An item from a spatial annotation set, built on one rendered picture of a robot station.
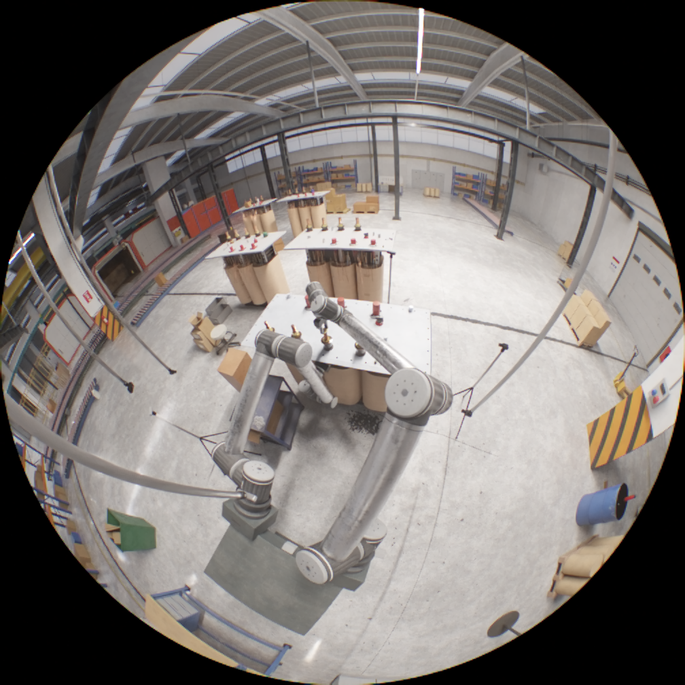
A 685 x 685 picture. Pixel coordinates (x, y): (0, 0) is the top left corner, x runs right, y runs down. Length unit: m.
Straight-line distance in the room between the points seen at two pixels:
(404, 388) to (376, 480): 0.30
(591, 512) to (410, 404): 4.27
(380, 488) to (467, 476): 2.35
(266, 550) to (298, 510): 1.32
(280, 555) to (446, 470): 2.12
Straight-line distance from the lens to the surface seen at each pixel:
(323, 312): 1.11
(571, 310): 6.88
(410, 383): 0.57
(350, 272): 3.15
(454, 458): 2.90
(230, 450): 1.42
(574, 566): 4.53
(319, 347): 1.67
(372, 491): 0.70
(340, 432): 2.74
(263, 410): 2.12
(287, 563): 1.55
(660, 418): 4.46
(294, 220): 7.50
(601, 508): 4.41
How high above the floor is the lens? 2.64
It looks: 50 degrees down
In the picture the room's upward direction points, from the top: 9 degrees counter-clockwise
